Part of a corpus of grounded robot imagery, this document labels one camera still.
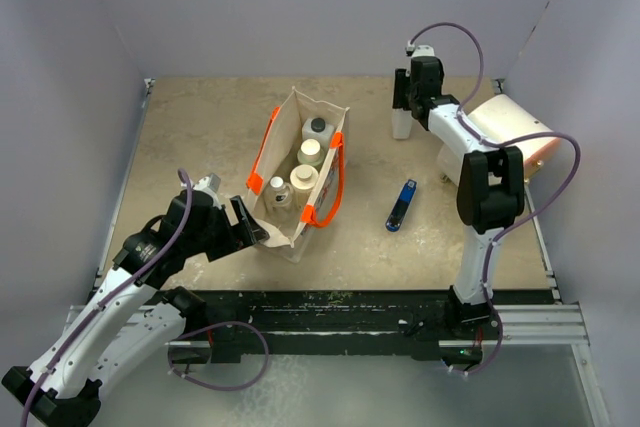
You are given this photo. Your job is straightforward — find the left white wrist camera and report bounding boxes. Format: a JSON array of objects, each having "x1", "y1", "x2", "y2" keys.
[{"x1": 193, "y1": 173, "x2": 222, "y2": 208}]

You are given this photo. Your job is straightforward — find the white cylindrical container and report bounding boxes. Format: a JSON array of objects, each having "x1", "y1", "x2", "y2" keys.
[{"x1": 436, "y1": 94, "x2": 560, "y2": 186}]

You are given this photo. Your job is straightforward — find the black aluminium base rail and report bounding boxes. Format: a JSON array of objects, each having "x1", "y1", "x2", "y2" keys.
[{"x1": 69, "y1": 288, "x2": 586, "y2": 363}]

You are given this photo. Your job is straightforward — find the canvas tote bag orange handles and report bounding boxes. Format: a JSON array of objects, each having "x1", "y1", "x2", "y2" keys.
[{"x1": 245, "y1": 89, "x2": 349, "y2": 263}]

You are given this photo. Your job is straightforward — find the white square bottle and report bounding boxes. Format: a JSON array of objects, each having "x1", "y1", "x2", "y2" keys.
[{"x1": 392, "y1": 108, "x2": 413, "y2": 140}]

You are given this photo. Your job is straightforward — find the clear bottle silver cap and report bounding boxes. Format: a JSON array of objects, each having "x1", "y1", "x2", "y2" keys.
[{"x1": 268, "y1": 176, "x2": 294, "y2": 213}]

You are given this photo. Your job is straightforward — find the white bottle black cap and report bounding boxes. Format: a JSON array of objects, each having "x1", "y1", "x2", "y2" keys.
[{"x1": 302, "y1": 117, "x2": 335, "y2": 150}]

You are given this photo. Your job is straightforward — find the purple cable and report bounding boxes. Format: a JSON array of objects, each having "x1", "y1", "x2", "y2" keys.
[
  {"x1": 408, "y1": 21, "x2": 583, "y2": 378},
  {"x1": 19, "y1": 168, "x2": 194, "y2": 427}
]

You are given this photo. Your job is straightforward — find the green bottle cream cap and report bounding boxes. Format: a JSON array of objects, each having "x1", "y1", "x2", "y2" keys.
[{"x1": 297, "y1": 139, "x2": 324, "y2": 168}]

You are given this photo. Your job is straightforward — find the blue stapler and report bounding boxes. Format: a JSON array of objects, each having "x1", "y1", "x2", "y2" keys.
[{"x1": 385, "y1": 179, "x2": 417, "y2": 232}]

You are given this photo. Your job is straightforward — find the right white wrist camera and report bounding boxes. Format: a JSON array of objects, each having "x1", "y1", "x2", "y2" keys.
[{"x1": 405, "y1": 44, "x2": 435, "y2": 58}]

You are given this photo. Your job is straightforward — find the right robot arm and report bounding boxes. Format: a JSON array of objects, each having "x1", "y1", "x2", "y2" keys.
[{"x1": 391, "y1": 46, "x2": 524, "y2": 338}]

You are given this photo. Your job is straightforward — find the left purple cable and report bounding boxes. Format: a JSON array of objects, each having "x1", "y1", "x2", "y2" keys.
[{"x1": 19, "y1": 168, "x2": 194, "y2": 427}]

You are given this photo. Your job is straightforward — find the cream bottle wooden cap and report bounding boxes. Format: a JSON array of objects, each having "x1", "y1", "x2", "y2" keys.
[{"x1": 290, "y1": 165, "x2": 319, "y2": 210}]

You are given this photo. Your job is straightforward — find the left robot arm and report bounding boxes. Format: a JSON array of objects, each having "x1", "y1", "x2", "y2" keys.
[{"x1": 2, "y1": 189, "x2": 269, "y2": 426}]

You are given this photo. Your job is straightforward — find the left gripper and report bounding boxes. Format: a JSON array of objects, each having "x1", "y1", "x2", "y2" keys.
[{"x1": 185, "y1": 196, "x2": 268, "y2": 261}]

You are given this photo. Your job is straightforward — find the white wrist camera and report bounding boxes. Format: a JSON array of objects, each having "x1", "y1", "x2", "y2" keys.
[
  {"x1": 405, "y1": 44, "x2": 435, "y2": 58},
  {"x1": 193, "y1": 173, "x2": 222, "y2": 208}
]

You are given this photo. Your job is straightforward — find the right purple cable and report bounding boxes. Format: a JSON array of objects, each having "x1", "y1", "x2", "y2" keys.
[{"x1": 408, "y1": 21, "x2": 583, "y2": 378}]

